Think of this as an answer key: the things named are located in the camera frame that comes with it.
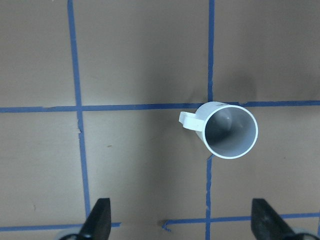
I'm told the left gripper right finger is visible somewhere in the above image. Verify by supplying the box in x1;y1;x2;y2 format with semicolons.
251;198;295;240

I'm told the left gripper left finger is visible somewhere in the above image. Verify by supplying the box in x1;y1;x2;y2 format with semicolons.
79;198;111;240

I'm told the white mug grey inside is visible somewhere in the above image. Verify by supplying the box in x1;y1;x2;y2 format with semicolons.
178;101;259;160

